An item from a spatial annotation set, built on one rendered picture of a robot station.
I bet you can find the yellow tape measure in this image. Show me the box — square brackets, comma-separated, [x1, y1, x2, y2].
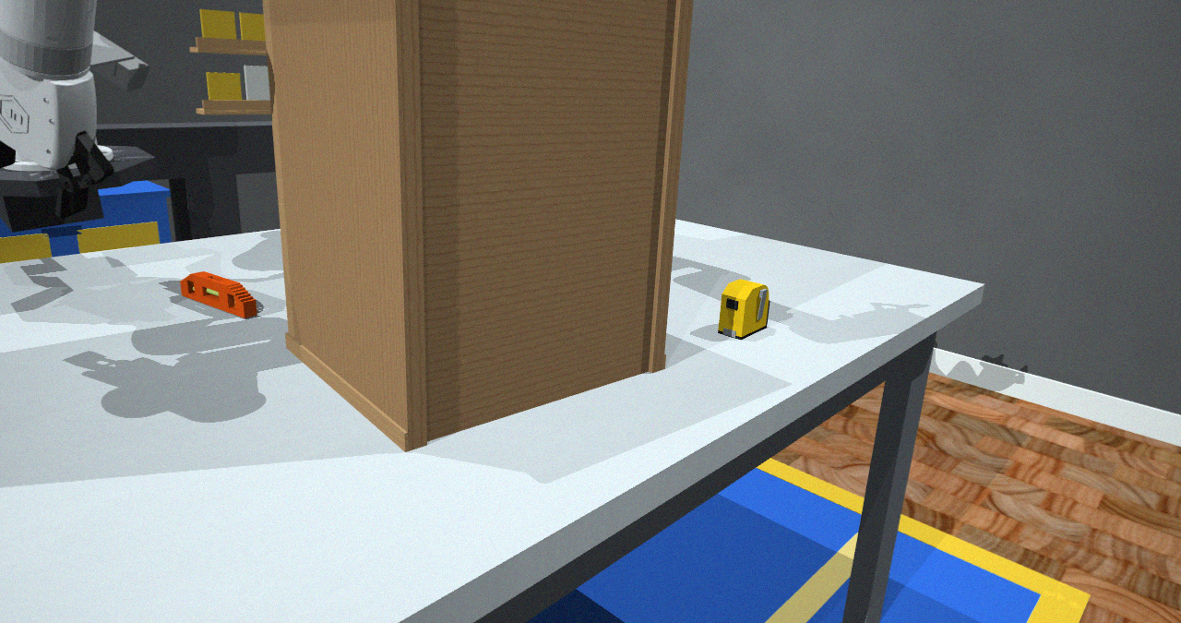
[718, 280, 770, 340]

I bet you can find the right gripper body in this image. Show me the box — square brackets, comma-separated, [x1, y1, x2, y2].
[0, 55, 97, 171]

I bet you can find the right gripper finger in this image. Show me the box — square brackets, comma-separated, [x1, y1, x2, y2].
[0, 140, 17, 168]
[56, 131, 115, 219]

